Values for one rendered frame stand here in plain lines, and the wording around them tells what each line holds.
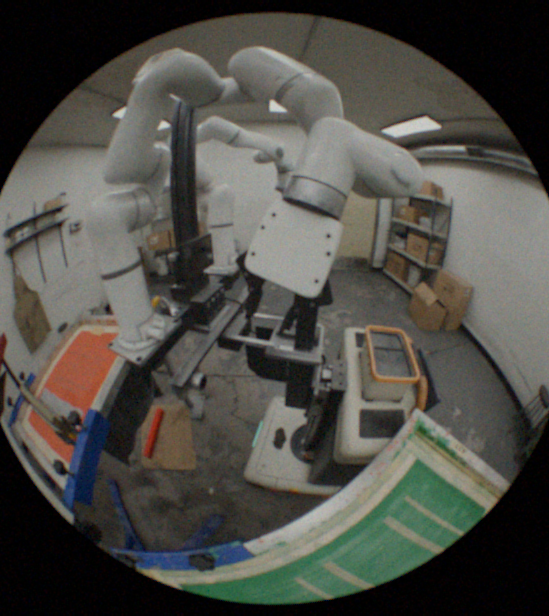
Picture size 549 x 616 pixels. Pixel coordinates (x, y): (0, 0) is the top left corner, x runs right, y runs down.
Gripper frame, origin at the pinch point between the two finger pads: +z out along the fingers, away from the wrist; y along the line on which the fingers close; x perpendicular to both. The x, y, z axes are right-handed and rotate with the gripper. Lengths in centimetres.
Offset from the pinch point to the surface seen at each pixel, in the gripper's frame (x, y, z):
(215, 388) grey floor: 76, -33, 127
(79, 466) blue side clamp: -38, -22, 38
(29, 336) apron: -49, -235, 136
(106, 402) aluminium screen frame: -16, -31, 39
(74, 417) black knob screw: -29, -29, 32
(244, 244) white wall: 318, -145, 59
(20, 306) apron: -50, -249, 103
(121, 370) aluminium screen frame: -5, -36, 38
